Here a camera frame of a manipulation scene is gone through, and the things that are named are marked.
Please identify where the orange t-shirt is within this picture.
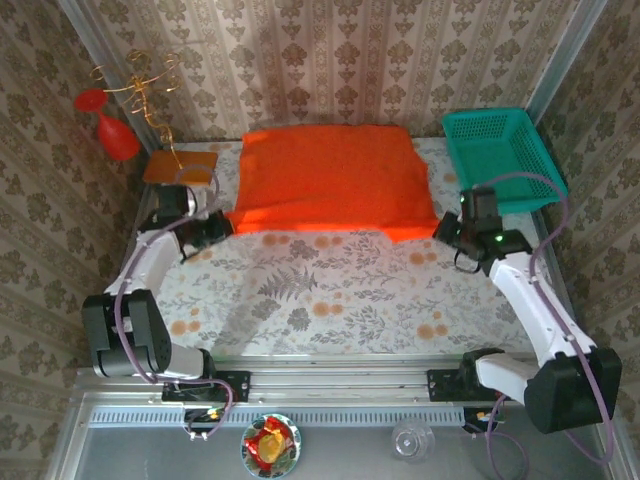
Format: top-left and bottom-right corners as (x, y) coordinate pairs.
(225, 124), (442, 245)

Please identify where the orange wooden base board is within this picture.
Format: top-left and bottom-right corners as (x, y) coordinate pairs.
(142, 149), (220, 187)

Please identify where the teal plastic basket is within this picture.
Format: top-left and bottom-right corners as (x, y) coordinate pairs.
(441, 107), (569, 217)

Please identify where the floral tablecloth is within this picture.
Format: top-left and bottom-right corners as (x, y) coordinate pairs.
(117, 138), (574, 357)

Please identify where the red plastic goblet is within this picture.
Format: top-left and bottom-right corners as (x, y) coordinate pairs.
(74, 88), (142, 162)

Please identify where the clear glass bowl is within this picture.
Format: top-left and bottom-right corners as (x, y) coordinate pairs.
(391, 417), (436, 464)

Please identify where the red yellow snack packet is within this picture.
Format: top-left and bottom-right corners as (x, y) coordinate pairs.
(245, 415), (294, 464)

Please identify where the patterned plate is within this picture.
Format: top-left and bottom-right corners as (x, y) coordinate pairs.
(240, 413), (303, 479)

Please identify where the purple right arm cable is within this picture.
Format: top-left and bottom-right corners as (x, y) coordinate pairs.
(468, 171), (617, 479)

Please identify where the gold wire glass holder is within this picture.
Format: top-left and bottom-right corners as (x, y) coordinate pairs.
(89, 48), (184, 169)

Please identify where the aluminium frame rail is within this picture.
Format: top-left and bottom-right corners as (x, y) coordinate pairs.
(74, 353), (617, 402)

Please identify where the grey slotted cable duct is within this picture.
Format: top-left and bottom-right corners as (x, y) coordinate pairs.
(87, 405), (466, 429)

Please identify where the aluminium frame post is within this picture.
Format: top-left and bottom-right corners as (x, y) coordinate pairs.
(53, 0), (157, 157)
(527, 0), (609, 126)

